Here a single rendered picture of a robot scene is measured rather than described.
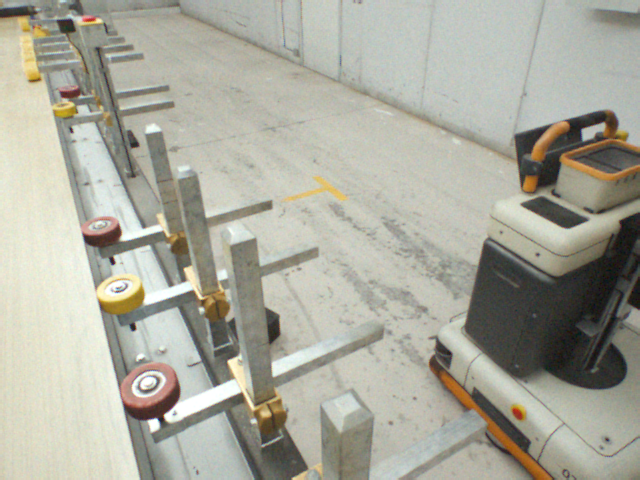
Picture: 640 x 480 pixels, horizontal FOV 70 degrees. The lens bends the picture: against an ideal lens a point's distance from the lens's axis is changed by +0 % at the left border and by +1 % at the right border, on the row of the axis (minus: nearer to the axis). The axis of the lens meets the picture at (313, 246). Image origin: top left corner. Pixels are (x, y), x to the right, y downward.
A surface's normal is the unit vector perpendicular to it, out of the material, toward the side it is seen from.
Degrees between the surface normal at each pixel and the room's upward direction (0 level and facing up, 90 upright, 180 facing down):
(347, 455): 90
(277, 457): 0
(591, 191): 92
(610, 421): 0
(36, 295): 0
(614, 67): 90
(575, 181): 92
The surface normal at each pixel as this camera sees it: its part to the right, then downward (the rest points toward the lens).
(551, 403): -0.03, -0.82
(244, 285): 0.48, 0.49
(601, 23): -0.88, 0.29
